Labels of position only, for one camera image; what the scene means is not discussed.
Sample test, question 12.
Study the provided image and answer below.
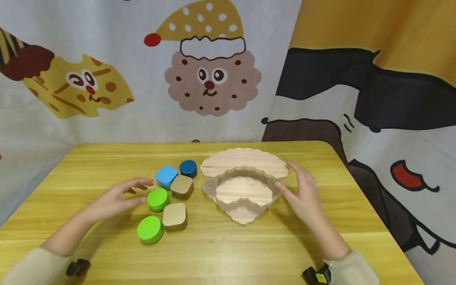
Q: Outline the person's left forearm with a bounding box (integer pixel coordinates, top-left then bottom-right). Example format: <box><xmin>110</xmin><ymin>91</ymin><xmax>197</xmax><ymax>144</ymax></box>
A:
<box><xmin>0</xmin><ymin>210</ymin><xmax>105</xmax><ymax>285</ymax></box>

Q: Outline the person's right hand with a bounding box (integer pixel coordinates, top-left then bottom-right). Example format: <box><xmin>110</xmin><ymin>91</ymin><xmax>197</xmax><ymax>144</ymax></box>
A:
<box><xmin>274</xmin><ymin>160</ymin><xmax>323</xmax><ymax>231</ymax></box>

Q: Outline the person's left hand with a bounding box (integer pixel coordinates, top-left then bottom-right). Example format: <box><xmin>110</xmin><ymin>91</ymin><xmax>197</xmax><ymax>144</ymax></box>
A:
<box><xmin>87</xmin><ymin>178</ymin><xmax>155</xmax><ymax>223</ymax></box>

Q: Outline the black wrist band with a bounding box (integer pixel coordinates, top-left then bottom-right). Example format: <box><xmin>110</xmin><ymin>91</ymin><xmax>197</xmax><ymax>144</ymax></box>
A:
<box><xmin>301</xmin><ymin>263</ymin><xmax>333</xmax><ymax>285</ymax></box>
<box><xmin>66</xmin><ymin>258</ymin><xmax>92</xmax><ymax>277</ymax></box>

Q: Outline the person's right forearm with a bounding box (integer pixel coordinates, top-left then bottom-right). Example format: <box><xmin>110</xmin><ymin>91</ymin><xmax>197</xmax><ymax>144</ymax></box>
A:
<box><xmin>306</xmin><ymin>220</ymin><xmax>380</xmax><ymax>285</ymax></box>

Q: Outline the dark blue round block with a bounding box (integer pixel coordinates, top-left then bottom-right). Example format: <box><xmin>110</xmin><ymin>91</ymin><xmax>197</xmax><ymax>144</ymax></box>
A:
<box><xmin>179</xmin><ymin>160</ymin><xmax>198</xmax><ymax>179</ymax></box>

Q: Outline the wooden scalloped tiered shelf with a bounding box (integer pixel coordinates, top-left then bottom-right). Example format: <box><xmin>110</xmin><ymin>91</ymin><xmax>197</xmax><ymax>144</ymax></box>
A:
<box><xmin>200</xmin><ymin>148</ymin><xmax>290</xmax><ymax>226</ymax></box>

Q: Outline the brown rounded square block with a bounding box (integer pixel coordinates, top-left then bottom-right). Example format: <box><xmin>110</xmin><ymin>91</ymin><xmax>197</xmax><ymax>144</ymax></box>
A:
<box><xmin>170</xmin><ymin>175</ymin><xmax>195</xmax><ymax>200</ymax></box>

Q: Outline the light blue rounded square block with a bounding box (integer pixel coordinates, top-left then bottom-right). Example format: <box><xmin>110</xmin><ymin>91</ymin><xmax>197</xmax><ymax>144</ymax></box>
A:
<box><xmin>155</xmin><ymin>165</ymin><xmax>179</xmax><ymax>190</ymax></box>

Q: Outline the green round block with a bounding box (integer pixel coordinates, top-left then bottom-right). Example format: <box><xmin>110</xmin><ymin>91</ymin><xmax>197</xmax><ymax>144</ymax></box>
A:
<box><xmin>137</xmin><ymin>216</ymin><xmax>165</xmax><ymax>245</ymax></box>
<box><xmin>146</xmin><ymin>188</ymin><xmax>171</xmax><ymax>212</ymax></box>

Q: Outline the beige rounded square block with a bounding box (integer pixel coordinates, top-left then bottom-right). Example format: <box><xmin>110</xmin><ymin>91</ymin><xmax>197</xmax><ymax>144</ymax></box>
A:
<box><xmin>162</xmin><ymin>203</ymin><xmax>188</xmax><ymax>232</ymax></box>

